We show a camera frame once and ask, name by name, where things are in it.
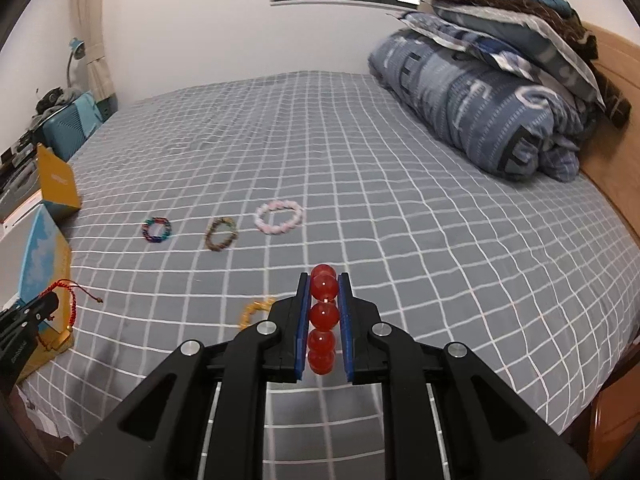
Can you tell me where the red string bracelet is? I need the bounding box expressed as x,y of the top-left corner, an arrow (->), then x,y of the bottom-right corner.
41,279 -> 105,333

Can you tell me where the multicolour bead bracelet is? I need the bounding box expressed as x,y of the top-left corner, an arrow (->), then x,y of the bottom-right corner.
141,216 -> 173,245

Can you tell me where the brown bead bracelet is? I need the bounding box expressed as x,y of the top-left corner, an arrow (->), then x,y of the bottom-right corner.
204,216 -> 239,251

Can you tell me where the blue and yellow box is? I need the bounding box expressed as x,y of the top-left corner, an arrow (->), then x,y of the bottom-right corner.
15,204 -> 76,387

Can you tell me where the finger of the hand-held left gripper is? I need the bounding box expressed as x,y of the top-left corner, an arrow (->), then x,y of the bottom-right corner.
0,292 -> 61,356

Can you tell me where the stack of pillows and blankets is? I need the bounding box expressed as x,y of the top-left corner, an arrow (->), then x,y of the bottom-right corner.
430,0 -> 633,129

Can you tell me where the amber bead bracelet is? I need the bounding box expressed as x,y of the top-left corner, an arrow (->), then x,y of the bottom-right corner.
238,297 -> 277,331

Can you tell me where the wooden headboard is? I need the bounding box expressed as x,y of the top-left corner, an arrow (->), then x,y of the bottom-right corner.
575,20 -> 640,246

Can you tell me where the teal suitcase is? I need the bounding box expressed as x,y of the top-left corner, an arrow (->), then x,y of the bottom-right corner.
42,91 -> 104,162

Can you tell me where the teal desk lamp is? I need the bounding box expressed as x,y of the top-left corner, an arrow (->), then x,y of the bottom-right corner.
66,37 -> 89,92

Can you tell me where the dark cloth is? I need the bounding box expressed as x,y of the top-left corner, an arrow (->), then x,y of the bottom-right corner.
31,86 -> 83,127

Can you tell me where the orange box lid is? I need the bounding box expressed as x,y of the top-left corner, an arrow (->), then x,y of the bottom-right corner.
36,143 -> 83,222

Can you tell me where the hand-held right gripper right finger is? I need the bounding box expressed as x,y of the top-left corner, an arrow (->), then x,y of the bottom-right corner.
337,272 -> 587,480

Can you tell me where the grey checked bed sheet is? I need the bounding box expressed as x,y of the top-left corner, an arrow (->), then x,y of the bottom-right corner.
20,71 -> 627,480

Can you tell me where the red bead bracelet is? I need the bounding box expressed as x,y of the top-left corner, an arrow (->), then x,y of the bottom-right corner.
307,262 -> 339,376

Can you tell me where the pink bead bracelet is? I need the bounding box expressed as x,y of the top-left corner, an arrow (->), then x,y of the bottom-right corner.
253,199 -> 305,235

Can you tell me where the wooden bed frame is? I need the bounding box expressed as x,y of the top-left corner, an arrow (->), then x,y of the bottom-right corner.
562,330 -> 640,480

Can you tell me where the folded blue patterned duvet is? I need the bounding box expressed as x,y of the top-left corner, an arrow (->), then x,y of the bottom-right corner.
367,27 -> 585,184

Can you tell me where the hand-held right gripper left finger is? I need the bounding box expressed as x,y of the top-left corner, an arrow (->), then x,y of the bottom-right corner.
60,273 -> 309,480

